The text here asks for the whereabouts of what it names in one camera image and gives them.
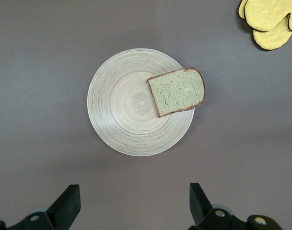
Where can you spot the brown-crusted bread slice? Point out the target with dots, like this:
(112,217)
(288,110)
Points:
(177,92)

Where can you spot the yellow quilted oven mitt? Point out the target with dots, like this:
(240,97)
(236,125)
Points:
(265,14)
(272,39)

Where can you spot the round light wooden plate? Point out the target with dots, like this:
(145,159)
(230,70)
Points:
(126,107)

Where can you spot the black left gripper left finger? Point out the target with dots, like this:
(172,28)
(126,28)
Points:
(64,208)

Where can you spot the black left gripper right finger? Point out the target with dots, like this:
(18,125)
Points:
(201,206)

